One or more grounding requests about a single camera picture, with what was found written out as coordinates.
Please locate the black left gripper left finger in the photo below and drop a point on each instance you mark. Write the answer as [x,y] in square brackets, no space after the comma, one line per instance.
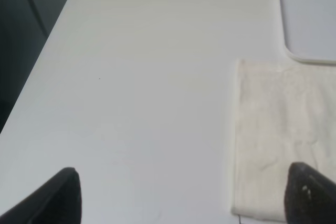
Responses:
[58,200]

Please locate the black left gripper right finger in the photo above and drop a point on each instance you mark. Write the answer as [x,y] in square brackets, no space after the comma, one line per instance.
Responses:
[309,196]

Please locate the cream white towel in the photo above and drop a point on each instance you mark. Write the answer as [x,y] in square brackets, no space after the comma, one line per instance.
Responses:
[283,114]

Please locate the white plastic tray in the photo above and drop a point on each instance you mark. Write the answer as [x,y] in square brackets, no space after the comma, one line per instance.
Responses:
[308,28]

